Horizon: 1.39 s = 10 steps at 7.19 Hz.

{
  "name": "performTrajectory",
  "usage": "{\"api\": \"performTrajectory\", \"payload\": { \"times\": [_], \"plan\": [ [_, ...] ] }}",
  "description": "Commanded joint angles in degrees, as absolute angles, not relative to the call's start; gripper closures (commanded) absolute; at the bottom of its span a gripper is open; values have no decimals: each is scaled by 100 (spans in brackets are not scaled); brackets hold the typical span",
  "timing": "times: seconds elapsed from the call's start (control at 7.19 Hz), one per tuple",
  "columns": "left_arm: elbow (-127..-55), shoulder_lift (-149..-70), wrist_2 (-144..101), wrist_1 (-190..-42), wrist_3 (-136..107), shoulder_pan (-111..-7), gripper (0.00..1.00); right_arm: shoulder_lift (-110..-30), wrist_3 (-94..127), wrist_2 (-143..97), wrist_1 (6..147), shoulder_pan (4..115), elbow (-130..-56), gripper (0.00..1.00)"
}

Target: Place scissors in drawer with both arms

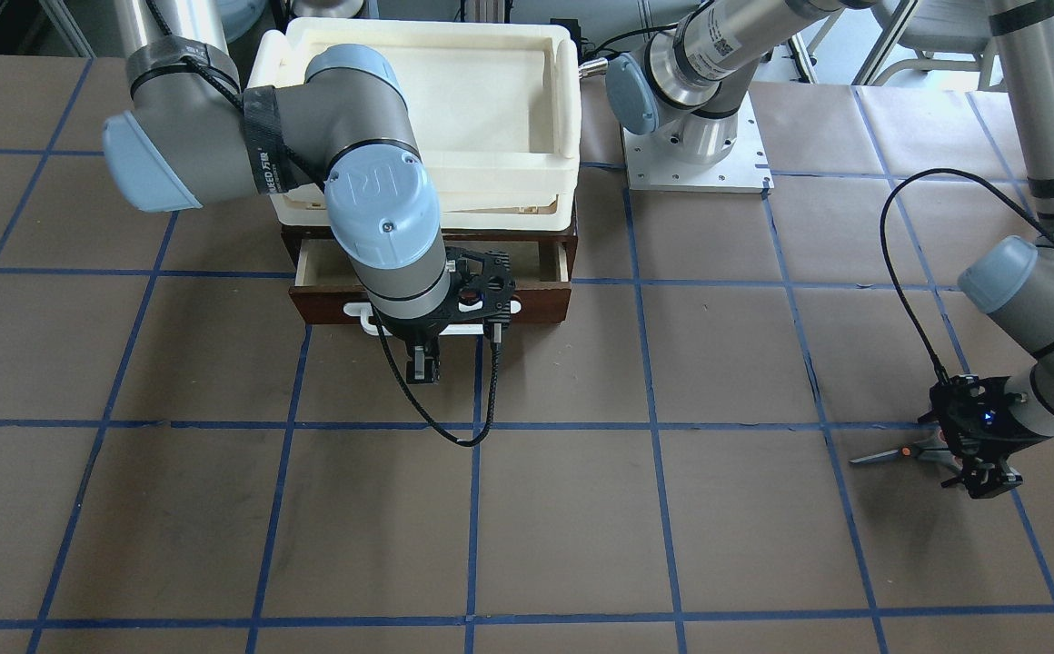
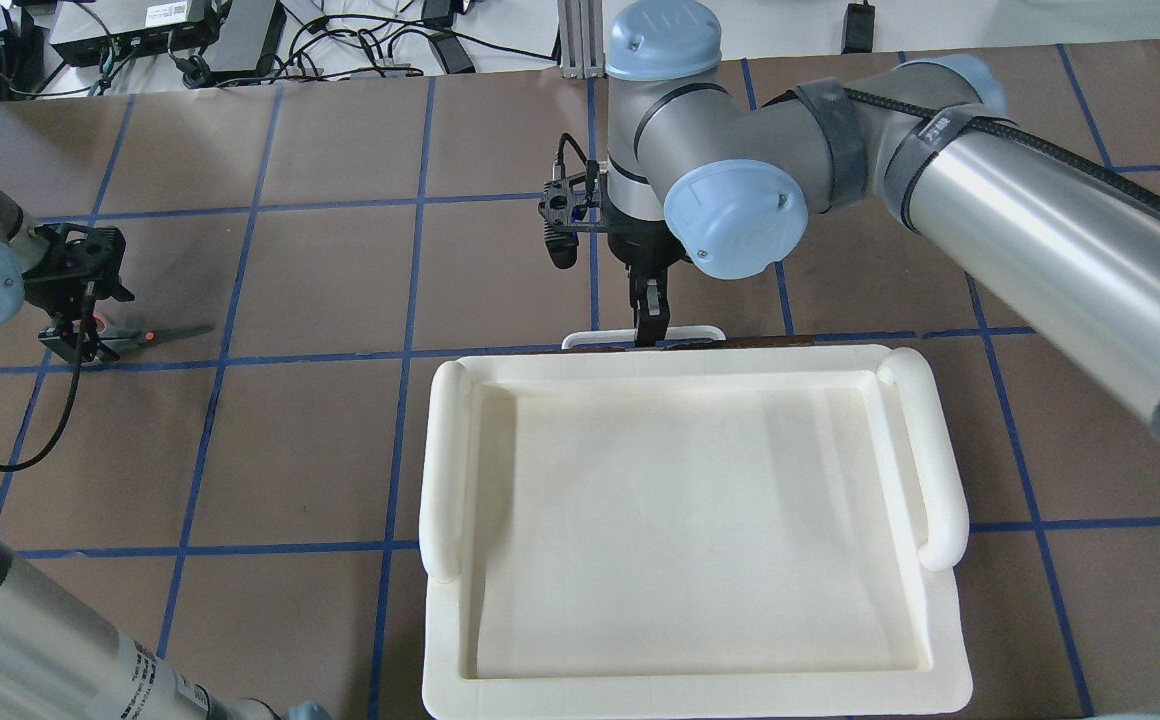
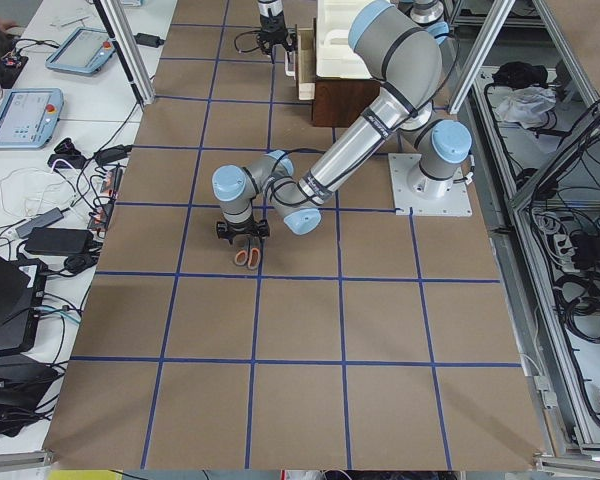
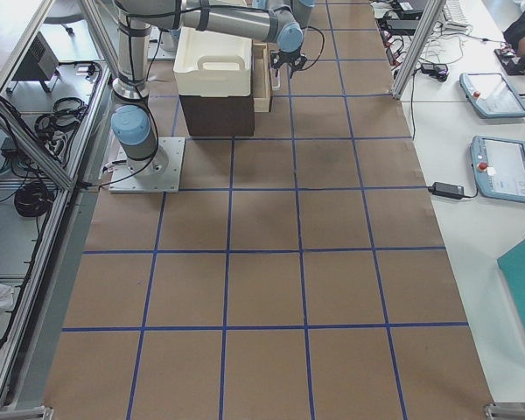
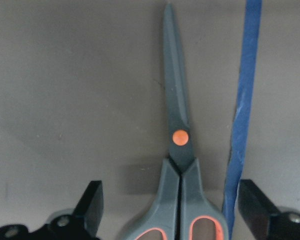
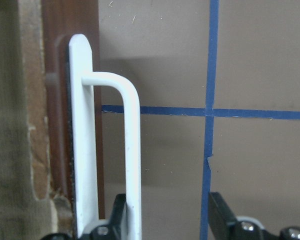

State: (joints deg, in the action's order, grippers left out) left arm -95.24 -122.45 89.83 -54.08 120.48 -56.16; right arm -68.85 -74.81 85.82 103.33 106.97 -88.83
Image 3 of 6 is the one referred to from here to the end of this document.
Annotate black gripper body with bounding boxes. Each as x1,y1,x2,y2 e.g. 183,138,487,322
256,17,296,56
216,218,270,244

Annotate light wooden drawer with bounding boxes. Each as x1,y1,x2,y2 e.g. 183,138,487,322
295,26,316,101

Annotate orange grey handled scissors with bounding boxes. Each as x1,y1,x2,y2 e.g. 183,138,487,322
233,236,262,270

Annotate white drawer handle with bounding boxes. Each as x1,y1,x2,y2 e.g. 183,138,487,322
284,51,296,78

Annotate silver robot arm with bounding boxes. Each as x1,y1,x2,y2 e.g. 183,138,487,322
212,1,472,241
256,0,296,56

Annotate dark wooden drawer cabinet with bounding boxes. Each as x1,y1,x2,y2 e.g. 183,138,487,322
312,78,380,128

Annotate white foam tray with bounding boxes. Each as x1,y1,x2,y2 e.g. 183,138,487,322
316,0,371,80

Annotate black power adapter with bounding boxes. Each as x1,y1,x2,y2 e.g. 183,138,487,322
24,227,93,256

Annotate blue teach pendant far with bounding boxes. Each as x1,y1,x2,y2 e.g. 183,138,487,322
45,27,114,76

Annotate blue teach pendant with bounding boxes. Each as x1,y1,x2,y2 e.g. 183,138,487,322
45,27,114,76
0,88,64,150

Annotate blue teach pendant near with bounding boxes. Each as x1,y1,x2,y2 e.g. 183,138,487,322
0,88,64,150

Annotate black laptop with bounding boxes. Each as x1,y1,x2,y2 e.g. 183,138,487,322
0,256,47,356

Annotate white crumpled cloth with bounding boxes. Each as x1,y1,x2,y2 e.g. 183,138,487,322
495,86,556,129

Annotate aluminium frame post left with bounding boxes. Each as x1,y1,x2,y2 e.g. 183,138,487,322
94,0,155,108

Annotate aluminium frame post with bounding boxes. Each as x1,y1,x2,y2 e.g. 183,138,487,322
94,0,155,108
447,0,515,115

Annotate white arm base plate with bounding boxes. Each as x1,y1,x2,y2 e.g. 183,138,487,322
388,153,473,217

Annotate aluminium frame post right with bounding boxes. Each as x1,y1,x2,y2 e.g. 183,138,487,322
447,0,515,115

